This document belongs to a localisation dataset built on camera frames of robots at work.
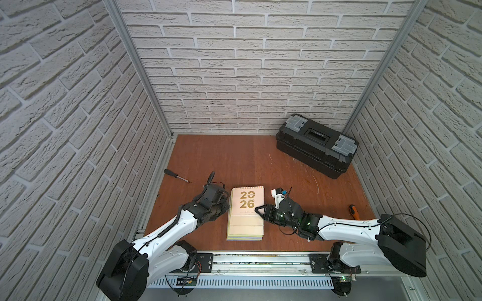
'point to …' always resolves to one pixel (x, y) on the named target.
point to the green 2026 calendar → (242, 237)
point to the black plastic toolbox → (328, 152)
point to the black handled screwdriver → (176, 175)
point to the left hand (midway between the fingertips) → (231, 201)
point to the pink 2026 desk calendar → (244, 219)
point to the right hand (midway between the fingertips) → (257, 211)
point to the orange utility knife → (354, 212)
